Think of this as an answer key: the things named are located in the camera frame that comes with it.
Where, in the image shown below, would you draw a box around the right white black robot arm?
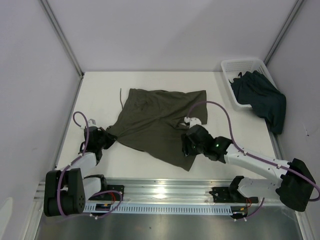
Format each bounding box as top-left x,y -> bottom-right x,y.
181,124 -> 316,212

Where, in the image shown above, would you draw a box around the dark teal shorts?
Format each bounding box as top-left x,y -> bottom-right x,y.
230,70 -> 287,135

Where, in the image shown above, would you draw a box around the olive green shorts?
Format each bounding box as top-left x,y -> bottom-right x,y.
106,88 -> 208,171

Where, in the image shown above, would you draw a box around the aluminium frame post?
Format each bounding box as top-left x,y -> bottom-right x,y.
38,0 -> 84,78
263,0 -> 307,66

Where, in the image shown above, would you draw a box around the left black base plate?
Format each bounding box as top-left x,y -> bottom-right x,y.
99,184 -> 125,202

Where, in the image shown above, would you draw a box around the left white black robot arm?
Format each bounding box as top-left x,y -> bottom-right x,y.
43,126 -> 123,217

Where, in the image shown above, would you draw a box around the purple cable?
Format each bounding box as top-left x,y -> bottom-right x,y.
56,111 -> 124,222
186,100 -> 320,221

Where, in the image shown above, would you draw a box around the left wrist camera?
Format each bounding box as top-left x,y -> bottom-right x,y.
87,118 -> 97,128

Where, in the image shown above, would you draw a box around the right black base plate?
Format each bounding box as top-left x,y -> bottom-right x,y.
209,186 -> 259,204

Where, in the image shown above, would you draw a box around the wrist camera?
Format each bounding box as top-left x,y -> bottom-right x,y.
87,118 -> 97,128
183,116 -> 202,128

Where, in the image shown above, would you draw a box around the white perforated plastic basket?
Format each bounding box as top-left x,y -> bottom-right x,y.
220,57 -> 277,111

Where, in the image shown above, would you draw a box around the aluminium mounting rail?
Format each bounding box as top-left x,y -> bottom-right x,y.
33,177 -> 307,208

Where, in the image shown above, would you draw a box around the slotted grey cable duct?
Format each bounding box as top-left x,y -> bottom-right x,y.
83,203 -> 233,216

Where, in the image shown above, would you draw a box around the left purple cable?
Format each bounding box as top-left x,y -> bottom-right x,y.
56,111 -> 124,222

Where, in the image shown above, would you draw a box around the left aluminium frame post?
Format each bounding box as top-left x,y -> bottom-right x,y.
38,0 -> 84,78

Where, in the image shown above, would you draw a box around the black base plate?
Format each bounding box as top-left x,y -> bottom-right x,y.
209,186 -> 259,204
99,184 -> 125,202

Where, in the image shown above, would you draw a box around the right aluminium frame post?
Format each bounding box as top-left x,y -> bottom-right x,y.
263,0 -> 307,66

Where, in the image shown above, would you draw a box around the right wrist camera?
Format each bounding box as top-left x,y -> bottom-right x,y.
183,116 -> 202,128

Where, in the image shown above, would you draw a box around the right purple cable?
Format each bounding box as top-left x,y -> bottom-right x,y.
186,100 -> 320,221

